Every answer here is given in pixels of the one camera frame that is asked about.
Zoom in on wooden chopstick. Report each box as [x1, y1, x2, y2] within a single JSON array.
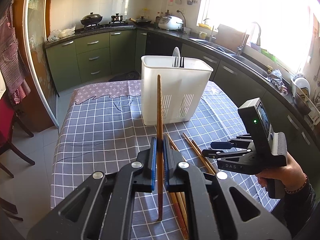
[[170, 192, 189, 239], [157, 74, 163, 221], [164, 132, 189, 240], [183, 133, 217, 175]]

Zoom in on person's right forearm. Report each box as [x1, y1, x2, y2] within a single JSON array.
[[271, 183, 319, 239]]

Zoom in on steel kitchen sink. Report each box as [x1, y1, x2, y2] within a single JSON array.
[[189, 38, 268, 79]]

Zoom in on green kitchen cabinets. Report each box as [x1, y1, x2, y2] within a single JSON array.
[[45, 26, 319, 174]]

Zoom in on person's right hand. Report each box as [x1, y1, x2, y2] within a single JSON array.
[[255, 153, 308, 194]]

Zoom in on white plastic utensil holder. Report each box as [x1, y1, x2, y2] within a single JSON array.
[[141, 55, 213, 126]]

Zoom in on blue checkered tablecloth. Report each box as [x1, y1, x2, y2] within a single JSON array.
[[50, 80, 281, 240]]

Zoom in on chrome sink faucet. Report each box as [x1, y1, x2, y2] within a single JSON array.
[[236, 22, 262, 55]]

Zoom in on wooden cutting board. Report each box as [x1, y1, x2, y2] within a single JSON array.
[[215, 24, 243, 53]]

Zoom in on red wooden chair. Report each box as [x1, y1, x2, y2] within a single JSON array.
[[0, 93, 36, 222]]

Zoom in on sliding glass door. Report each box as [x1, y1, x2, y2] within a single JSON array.
[[22, 0, 59, 127]]

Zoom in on white rice cooker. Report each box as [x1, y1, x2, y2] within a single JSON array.
[[158, 16, 183, 30]]

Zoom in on black frying pan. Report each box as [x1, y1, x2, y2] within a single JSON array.
[[129, 16, 151, 27]]

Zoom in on checkered purple apron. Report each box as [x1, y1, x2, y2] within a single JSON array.
[[1, 5, 30, 105]]

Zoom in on small black pot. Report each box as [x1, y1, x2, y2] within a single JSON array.
[[111, 13, 123, 22]]

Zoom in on plastic bag on counter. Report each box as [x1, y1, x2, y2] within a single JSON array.
[[48, 25, 76, 42]]

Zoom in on black wok with lid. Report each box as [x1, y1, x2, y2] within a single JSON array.
[[80, 12, 103, 26]]

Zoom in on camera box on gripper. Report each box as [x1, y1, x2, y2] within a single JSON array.
[[238, 98, 273, 156]]

